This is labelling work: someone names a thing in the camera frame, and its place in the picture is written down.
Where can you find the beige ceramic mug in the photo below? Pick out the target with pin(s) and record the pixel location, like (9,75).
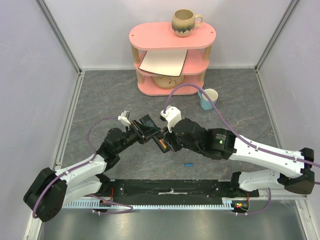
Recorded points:
(184,21)

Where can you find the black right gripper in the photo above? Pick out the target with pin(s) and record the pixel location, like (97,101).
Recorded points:
(172,136)

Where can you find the white square plate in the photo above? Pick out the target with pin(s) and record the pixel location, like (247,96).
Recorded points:
(164,62)

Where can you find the black remote control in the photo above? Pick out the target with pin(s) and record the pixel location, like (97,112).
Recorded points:
(147,120)

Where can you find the light blue mug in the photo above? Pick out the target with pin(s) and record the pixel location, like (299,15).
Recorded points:
(205,98)

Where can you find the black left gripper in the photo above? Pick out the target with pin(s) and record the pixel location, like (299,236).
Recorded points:
(143,131)

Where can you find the pink three-tier shelf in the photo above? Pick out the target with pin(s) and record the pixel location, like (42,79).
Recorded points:
(160,36)

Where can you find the white cable duct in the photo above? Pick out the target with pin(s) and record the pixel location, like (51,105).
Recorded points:
(96,204)

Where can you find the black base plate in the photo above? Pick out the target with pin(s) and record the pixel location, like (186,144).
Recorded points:
(172,191)

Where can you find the orange battery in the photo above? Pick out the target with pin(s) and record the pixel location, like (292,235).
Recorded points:
(163,144)

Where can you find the beige bird-painted bowl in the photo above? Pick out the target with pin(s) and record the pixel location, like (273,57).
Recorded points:
(167,82)

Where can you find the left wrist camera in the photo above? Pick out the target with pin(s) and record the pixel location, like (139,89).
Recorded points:
(124,118)

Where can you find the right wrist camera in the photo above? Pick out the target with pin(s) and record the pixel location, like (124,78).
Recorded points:
(172,115)

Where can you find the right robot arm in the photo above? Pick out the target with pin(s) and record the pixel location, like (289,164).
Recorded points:
(283,169)

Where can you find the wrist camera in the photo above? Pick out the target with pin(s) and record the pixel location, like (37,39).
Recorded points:
(124,118)
(172,115)

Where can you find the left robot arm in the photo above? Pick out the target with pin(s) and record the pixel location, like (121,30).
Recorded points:
(51,190)

